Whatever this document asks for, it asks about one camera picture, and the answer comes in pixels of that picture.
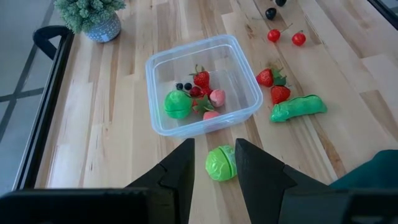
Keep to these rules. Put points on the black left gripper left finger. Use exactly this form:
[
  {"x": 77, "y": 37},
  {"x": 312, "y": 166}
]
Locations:
[{"x": 174, "y": 186}]

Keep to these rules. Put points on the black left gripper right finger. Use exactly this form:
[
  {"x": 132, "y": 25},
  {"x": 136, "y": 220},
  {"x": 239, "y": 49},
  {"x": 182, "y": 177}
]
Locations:
[{"x": 258, "y": 186}]

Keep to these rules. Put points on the green cabbage toy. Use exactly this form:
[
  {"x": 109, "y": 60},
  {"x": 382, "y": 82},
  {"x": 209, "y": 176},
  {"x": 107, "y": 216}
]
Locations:
[{"x": 219, "y": 165}]

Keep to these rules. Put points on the pink round fruit toy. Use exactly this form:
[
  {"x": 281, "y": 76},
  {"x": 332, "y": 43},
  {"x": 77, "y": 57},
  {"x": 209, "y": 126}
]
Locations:
[{"x": 211, "y": 115}]

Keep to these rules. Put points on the smooth green vegetable toy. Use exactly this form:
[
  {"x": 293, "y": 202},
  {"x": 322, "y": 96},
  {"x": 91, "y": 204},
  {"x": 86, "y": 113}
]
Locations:
[{"x": 177, "y": 104}]

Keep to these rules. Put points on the red strawberry toy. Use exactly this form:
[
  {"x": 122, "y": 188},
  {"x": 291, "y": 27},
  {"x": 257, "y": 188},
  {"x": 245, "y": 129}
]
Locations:
[
  {"x": 201, "y": 79},
  {"x": 202, "y": 106},
  {"x": 280, "y": 94},
  {"x": 265, "y": 77}
]

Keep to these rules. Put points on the green pea pod toy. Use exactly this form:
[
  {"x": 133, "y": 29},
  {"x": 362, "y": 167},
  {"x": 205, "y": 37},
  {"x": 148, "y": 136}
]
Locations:
[{"x": 298, "y": 108}]

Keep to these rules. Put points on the pink textured fruit toy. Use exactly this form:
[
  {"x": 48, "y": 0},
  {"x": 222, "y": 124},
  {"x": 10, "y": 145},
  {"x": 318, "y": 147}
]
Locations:
[{"x": 217, "y": 98}]

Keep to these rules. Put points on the dark red cherry toy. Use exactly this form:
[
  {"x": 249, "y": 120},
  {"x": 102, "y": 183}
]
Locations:
[{"x": 195, "y": 91}]

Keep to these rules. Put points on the small red fruit toy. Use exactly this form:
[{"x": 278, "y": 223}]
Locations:
[{"x": 206, "y": 91}]

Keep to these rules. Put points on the red cherry tomato toy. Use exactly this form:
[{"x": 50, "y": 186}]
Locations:
[
  {"x": 298, "y": 39},
  {"x": 274, "y": 35}
]

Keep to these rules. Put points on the clear plastic tupperware container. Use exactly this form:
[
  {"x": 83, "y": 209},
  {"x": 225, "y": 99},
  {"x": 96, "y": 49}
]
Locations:
[{"x": 239, "y": 93}]

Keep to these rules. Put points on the dark green cloth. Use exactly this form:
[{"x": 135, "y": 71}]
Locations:
[{"x": 373, "y": 171}]

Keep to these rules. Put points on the small potted green plant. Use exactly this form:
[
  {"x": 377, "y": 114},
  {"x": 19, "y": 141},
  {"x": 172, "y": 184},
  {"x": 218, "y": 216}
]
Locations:
[{"x": 102, "y": 29}]

